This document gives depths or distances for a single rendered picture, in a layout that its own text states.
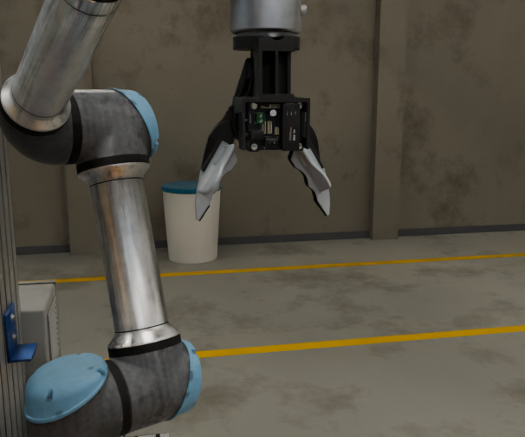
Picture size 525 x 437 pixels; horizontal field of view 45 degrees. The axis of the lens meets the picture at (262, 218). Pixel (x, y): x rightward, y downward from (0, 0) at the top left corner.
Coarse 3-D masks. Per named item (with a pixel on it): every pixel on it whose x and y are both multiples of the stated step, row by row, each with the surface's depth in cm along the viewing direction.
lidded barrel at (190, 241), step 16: (176, 192) 595; (192, 192) 591; (176, 208) 599; (192, 208) 596; (176, 224) 603; (192, 224) 600; (208, 224) 607; (176, 240) 608; (192, 240) 605; (208, 240) 611; (176, 256) 613; (192, 256) 609; (208, 256) 616
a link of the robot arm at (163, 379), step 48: (96, 96) 98; (96, 144) 97; (144, 144) 102; (96, 192) 100; (144, 192) 102; (144, 240) 100; (144, 288) 99; (144, 336) 97; (144, 384) 95; (192, 384) 100
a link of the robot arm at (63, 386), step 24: (72, 360) 95; (96, 360) 94; (48, 384) 89; (72, 384) 88; (96, 384) 90; (120, 384) 93; (24, 408) 91; (48, 408) 87; (72, 408) 88; (96, 408) 90; (120, 408) 92; (48, 432) 88; (72, 432) 88; (96, 432) 90; (120, 432) 94
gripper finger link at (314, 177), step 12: (288, 156) 73; (300, 156) 72; (312, 156) 72; (300, 168) 72; (312, 168) 71; (312, 180) 73; (324, 180) 69; (312, 192) 74; (324, 192) 73; (324, 204) 73
